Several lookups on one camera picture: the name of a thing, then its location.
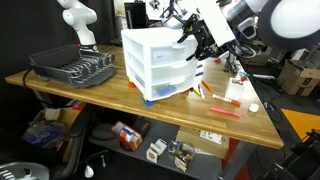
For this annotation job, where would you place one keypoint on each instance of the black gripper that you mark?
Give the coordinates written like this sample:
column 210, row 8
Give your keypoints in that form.
column 206, row 41

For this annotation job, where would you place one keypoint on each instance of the white translucent plastic drawer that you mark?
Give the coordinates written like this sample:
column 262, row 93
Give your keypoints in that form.
column 163, row 55
column 170, row 71
column 180, row 83

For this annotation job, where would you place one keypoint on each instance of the white stationary robot arm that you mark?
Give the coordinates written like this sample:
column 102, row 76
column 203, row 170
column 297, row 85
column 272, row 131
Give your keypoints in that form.
column 81, row 20

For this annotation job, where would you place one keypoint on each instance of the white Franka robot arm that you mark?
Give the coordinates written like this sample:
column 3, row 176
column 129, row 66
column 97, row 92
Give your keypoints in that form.
column 293, row 20

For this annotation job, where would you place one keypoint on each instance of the large open cardboard box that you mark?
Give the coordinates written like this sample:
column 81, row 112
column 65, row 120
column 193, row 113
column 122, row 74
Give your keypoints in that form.
column 296, row 78

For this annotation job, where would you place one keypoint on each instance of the green and white marker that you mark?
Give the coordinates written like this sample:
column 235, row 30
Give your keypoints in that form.
column 199, row 66

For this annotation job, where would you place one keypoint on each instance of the yellow marker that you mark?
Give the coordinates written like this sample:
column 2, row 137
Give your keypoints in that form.
column 196, row 92

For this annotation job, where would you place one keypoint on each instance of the red toy block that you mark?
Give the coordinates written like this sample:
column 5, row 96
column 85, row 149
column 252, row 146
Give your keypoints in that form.
column 186, row 92

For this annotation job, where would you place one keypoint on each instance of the white and blue marker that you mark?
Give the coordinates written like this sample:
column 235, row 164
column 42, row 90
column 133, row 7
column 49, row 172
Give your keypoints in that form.
column 201, row 91

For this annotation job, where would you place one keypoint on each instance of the blue plastic pieces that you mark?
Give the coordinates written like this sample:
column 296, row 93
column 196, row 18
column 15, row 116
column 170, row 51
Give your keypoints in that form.
column 165, row 90

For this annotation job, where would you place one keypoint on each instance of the black computer monitor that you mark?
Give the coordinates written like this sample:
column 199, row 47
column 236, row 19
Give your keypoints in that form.
column 135, row 15

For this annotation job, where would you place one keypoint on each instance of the red capped marker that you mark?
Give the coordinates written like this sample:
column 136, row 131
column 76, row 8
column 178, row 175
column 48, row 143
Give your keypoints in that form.
column 244, row 79

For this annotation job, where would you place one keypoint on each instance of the white pen holder box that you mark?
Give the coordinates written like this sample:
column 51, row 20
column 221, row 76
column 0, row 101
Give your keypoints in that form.
column 234, row 90

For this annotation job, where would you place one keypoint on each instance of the orange and white marker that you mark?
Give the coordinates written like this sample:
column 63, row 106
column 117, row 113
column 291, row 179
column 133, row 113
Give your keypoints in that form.
column 226, row 99

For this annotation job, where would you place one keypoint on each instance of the brown cardboard box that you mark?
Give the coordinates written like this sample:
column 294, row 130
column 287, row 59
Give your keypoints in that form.
column 258, row 60

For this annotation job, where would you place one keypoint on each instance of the orange toy block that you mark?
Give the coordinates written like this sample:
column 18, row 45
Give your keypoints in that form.
column 132, row 84

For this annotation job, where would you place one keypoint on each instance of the blue toy block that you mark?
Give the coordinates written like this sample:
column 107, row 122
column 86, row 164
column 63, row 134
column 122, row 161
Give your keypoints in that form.
column 148, row 103

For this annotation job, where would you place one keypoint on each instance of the pink marker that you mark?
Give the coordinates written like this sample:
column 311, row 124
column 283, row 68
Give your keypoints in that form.
column 225, row 112

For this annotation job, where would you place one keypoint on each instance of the white round cap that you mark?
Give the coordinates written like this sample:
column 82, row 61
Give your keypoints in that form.
column 254, row 107

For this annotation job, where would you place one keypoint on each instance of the flat cardboard box white label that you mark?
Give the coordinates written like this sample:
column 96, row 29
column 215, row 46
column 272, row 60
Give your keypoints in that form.
column 200, row 146

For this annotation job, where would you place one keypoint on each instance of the white desk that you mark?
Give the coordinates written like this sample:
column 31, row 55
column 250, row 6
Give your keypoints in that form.
column 301, row 54

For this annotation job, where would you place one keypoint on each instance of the colourful cardboard box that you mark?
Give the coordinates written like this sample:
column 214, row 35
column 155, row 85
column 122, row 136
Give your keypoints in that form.
column 128, row 136

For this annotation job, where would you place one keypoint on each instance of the small white box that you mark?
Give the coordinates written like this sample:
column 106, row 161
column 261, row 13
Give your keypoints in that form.
column 155, row 151

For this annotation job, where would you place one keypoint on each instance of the clear plastic container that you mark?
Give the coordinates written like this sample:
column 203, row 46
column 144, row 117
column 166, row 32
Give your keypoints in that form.
column 183, row 160

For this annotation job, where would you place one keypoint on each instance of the orange floor mat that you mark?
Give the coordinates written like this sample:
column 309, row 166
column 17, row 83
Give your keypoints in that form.
column 300, row 123

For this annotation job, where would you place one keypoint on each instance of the grey dish rack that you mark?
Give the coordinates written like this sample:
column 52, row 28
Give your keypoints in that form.
column 53, row 58

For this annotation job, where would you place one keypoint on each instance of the cardboard box with clutter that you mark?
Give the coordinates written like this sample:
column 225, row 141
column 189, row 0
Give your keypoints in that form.
column 66, row 115

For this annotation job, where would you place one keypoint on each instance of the black metal stand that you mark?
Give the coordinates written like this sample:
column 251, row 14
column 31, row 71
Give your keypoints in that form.
column 300, row 160

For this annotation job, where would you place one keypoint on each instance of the black backdrop curtain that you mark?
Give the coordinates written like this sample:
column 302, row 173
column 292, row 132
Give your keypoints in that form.
column 26, row 23

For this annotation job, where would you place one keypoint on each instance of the clear plastic bag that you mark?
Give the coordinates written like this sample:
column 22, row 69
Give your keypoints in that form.
column 43, row 135

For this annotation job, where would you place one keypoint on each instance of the white ribbed plastic object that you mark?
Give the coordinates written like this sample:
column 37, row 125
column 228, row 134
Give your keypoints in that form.
column 23, row 171

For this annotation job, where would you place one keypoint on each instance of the white plastic cabinet frame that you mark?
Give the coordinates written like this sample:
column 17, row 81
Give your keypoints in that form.
column 156, row 35

